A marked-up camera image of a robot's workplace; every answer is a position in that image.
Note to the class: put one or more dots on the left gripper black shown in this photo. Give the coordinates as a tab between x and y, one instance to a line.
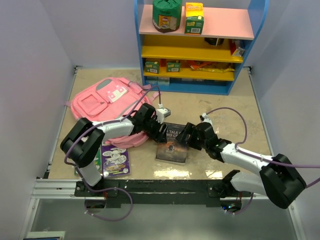
159	137

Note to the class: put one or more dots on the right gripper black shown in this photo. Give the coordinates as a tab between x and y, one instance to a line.
189	129

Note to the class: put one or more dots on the Tale of Two Cities book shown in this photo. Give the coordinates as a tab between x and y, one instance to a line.
172	151

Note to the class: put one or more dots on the purple coin book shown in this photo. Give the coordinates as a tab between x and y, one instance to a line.
114	161

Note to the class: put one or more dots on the pink student backpack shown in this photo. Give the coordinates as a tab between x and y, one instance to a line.
110	99

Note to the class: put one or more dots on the green coin book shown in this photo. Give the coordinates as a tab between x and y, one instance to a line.
98	161

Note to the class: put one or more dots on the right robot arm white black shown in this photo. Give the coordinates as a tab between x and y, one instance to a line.
272	176

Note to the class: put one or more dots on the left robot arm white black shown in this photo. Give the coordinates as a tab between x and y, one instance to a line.
83	141

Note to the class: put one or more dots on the teal tissue pack stack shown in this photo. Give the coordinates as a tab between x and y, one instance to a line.
153	80

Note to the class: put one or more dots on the green box left lower shelf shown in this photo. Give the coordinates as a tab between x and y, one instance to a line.
152	66

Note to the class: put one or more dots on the green box right lower shelf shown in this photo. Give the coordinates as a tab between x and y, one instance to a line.
173	66

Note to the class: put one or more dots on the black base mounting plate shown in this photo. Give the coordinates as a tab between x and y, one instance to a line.
207	192

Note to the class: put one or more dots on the orange snack packet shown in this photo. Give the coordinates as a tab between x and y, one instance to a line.
196	64

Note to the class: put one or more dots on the yellow snack packet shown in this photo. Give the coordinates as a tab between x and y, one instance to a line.
212	69

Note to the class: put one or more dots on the blue kids shelf unit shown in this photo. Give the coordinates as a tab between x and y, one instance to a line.
228	23

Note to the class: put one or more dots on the red white box on shelf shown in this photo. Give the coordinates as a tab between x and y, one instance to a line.
237	47

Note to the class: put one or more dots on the black object middle shelf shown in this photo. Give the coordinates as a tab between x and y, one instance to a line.
214	41

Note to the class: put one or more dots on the yellow green box top shelf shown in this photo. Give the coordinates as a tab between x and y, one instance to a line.
194	18

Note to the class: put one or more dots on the green cylindrical package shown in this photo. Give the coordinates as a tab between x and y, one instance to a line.
166	15

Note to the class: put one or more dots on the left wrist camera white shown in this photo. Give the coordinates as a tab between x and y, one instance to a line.
162	113

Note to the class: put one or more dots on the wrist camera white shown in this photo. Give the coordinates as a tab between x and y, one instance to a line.
205	119
162	113

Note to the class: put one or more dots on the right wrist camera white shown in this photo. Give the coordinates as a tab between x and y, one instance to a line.
205	119

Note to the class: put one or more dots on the aluminium frame rail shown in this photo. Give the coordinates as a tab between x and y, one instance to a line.
66	188

